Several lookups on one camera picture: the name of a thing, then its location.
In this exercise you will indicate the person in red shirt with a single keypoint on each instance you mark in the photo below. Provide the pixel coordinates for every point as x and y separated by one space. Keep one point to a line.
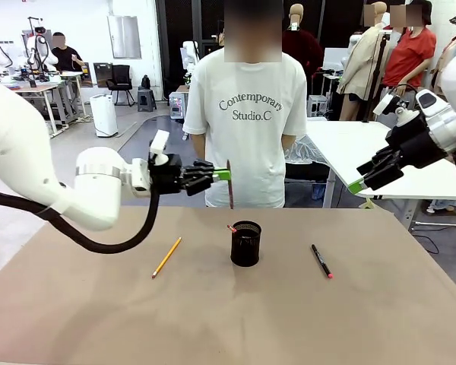
408 57

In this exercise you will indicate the person in black shirt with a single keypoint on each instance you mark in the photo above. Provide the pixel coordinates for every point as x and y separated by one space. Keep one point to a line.
66 57

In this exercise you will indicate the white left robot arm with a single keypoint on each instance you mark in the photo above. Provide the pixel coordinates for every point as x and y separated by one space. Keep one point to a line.
95 182

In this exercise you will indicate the mannequin with bucket hat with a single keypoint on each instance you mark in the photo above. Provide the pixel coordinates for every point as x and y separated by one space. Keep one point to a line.
454 45

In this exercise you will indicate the mannequin in dark red top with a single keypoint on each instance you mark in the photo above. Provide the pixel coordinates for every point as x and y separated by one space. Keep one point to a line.
302 49

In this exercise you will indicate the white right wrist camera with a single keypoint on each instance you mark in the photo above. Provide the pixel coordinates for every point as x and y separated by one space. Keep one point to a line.
387 104

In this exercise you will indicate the mannequin in beige jacket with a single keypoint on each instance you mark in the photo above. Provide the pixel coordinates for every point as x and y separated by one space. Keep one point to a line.
361 64

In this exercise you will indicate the grey desk with equipment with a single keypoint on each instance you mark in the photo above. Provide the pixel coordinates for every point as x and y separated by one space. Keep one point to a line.
57 87

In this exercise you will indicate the grey wall panel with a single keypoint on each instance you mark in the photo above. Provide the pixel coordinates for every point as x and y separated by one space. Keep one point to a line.
124 37

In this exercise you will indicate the dark red pencil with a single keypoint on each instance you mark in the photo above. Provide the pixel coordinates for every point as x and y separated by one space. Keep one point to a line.
230 190

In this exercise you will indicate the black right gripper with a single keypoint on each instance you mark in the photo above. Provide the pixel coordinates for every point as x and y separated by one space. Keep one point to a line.
414 142

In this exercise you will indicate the black mesh pen holder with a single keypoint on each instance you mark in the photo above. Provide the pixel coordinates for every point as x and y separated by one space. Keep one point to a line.
245 247

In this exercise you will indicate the person's left forearm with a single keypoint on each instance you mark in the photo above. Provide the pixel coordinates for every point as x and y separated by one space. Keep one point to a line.
289 142

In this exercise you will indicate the white computer case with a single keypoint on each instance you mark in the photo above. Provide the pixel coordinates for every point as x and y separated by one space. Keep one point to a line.
317 105

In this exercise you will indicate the black office chair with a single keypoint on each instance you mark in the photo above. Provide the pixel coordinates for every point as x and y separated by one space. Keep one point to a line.
121 80

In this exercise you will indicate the person's right forearm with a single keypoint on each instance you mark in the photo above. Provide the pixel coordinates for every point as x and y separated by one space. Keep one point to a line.
198 148

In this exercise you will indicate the yellow pencil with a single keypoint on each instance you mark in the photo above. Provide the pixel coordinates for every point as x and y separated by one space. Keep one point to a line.
167 257

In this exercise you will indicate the white table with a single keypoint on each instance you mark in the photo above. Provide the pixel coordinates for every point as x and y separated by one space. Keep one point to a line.
346 144

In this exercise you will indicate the black marker pink end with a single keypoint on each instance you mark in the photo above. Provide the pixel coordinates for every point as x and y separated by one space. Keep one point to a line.
322 261

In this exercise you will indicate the white air purifier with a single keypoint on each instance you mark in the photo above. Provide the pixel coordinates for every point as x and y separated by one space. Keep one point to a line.
104 114

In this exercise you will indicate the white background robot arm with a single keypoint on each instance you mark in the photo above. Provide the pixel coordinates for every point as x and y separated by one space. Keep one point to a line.
190 57

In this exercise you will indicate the black stool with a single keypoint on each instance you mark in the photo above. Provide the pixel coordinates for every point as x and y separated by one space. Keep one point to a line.
147 99

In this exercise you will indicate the black tripod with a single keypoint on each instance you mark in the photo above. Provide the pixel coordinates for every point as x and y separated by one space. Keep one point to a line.
376 76

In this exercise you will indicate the clear plastic sheet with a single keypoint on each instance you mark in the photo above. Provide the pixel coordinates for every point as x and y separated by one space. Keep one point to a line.
308 152

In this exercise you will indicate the computer case with lights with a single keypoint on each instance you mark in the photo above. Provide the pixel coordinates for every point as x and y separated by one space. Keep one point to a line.
176 106

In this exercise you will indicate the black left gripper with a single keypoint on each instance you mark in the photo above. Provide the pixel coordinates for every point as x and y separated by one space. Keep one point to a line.
167 175

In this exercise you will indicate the white robot with red head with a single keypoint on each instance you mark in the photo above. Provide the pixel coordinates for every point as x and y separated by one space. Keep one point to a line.
38 49

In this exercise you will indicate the person in white t-shirt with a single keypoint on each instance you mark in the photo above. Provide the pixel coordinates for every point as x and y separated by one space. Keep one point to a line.
247 152

